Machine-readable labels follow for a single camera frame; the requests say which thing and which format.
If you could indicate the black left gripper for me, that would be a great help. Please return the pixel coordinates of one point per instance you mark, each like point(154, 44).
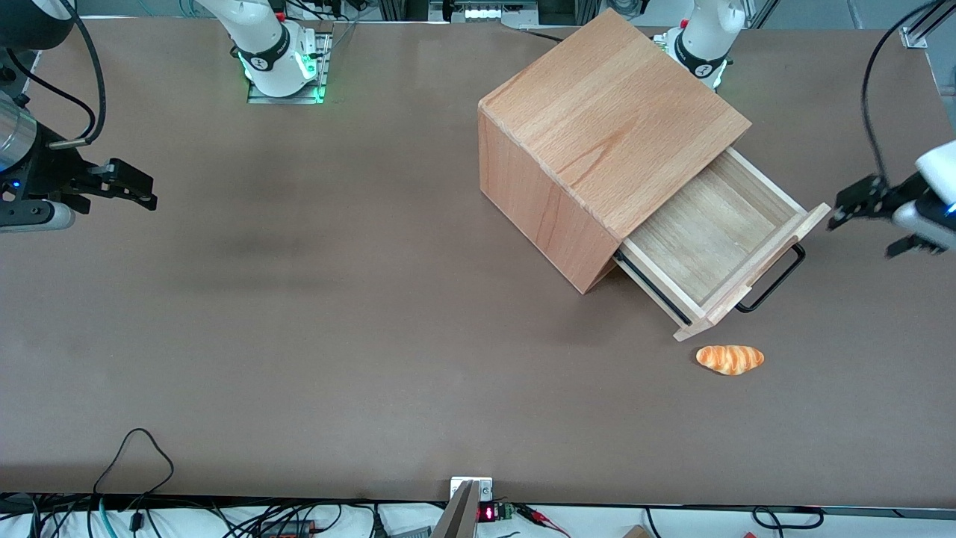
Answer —
point(894, 196)

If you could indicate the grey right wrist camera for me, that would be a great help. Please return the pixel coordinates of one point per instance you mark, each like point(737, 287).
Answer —
point(37, 217)

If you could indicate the orange toy bread roll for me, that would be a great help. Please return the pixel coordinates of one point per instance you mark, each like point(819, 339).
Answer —
point(730, 359)

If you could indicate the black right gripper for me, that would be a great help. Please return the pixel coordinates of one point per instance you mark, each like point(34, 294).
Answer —
point(54, 172)

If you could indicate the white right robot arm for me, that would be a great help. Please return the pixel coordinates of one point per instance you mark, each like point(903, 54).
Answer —
point(261, 45)

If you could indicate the red digit display module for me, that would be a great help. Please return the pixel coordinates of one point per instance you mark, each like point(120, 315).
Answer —
point(487, 513)

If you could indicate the brown cardboard piece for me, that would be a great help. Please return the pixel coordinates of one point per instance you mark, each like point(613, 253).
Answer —
point(636, 533)

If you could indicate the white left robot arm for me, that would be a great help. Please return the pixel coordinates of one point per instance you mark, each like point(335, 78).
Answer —
point(706, 37)

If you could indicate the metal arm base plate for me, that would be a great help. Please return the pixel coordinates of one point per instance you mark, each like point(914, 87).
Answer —
point(326, 60)

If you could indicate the aluminium frame profile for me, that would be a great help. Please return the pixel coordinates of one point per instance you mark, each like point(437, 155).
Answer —
point(915, 35)

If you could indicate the light wooden drawer cabinet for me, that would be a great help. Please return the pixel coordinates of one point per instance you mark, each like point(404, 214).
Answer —
point(612, 112)

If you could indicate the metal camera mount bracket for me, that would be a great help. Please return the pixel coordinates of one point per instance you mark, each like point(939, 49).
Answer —
point(463, 512)

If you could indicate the black box with white lights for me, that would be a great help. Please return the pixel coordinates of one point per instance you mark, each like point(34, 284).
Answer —
point(485, 13)

